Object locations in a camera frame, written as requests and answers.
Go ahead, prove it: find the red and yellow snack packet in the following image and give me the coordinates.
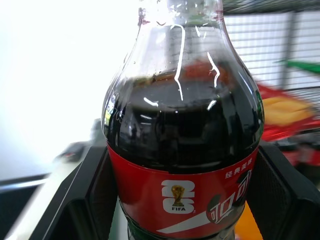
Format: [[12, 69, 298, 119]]
[[254, 81, 320, 166]]

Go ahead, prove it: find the yellow snack pack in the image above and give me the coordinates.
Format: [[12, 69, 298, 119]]
[[262, 96, 315, 125]]

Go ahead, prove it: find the cola bottle with red label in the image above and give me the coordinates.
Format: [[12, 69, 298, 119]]
[[101, 0, 265, 240]]

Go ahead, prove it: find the black wire rack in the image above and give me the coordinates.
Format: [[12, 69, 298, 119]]
[[222, 0, 320, 92]]

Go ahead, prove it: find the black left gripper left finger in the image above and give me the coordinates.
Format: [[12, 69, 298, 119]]
[[29, 145, 120, 240]]

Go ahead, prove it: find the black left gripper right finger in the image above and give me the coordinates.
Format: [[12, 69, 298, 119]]
[[243, 144, 320, 240]]

